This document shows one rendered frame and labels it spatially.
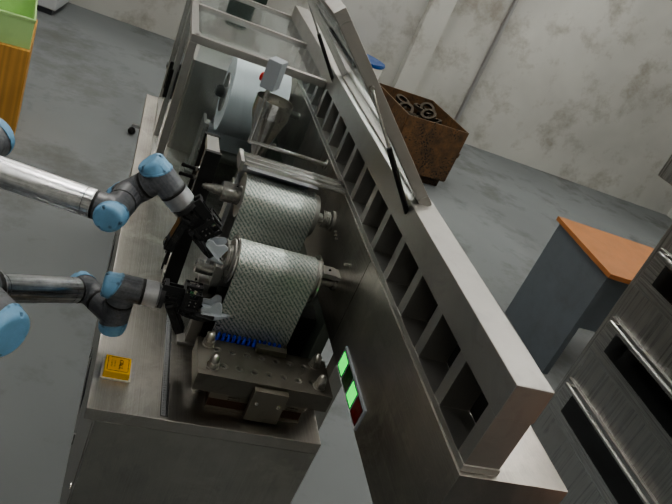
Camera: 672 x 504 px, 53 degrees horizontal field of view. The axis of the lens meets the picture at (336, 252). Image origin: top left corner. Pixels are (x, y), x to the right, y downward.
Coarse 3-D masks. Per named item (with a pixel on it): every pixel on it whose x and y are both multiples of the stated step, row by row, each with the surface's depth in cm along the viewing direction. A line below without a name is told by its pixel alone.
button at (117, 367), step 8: (112, 360) 189; (120, 360) 190; (128, 360) 191; (104, 368) 185; (112, 368) 186; (120, 368) 187; (128, 368) 188; (104, 376) 185; (112, 376) 186; (120, 376) 186; (128, 376) 187
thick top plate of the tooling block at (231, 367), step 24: (192, 360) 194; (240, 360) 193; (264, 360) 198; (288, 360) 202; (192, 384) 185; (216, 384) 185; (240, 384) 187; (264, 384) 188; (288, 384) 193; (312, 384) 198; (312, 408) 196
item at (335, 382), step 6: (330, 360) 238; (330, 366) 237; (336, 366) 233; (330, 372) 236; (336, 372) 235; (330, 378) 236; (336, 378) 236; (330, 384) 237; (336, 384) 238; (336, 390) 239; (318, 414) 244; (324, 414) 244; (318, 420) 245; (318, 426) 247
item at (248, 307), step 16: (240, 288) 194; (224, 304) 196; (240, 304) 197; (256, 304) 198; (272, 304) 199; (288, 304) 200; (304, 304) 201; (224, 320) 199; (240, 320) 200; (256, 320) 201; (272, 320) 202; (288, 320) 203; (256, 336) 204; (272, 336) 205; (288, 336) 206
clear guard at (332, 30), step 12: (312, 0) 234; (324, 12) 199; (324, 24) 232; (336, 24) 173; (336, 36) 198; (336, 48) 231; (348, 60) 197; (348, 72) 229; (360, 84) 196; (360, 96) 228; (372, 108) 195; (396, 156) 192
